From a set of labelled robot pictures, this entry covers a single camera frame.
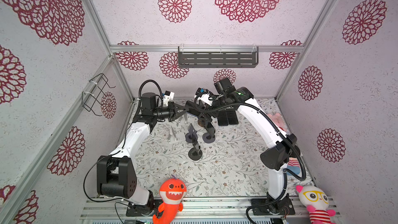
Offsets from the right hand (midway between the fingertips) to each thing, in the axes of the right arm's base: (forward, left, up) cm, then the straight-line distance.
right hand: (203, 107), depth 79 cm
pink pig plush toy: (+11, -47, -21) cm, 53 cm away
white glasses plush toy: (-36, -52, -23) cm, 67 cm away
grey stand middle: (-3, -3, -26) cm, 27 cm away
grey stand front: (-14, +4, -24) cm, 28 cm away
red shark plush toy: (-36, +14, -18) cm, 42 cm away
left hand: (-4, +7, +1) cm, 8 cm away
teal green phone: (+14, -13, -27) cm, 33 cm away
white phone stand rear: (+8, +11, -17) cm, 22 cm away
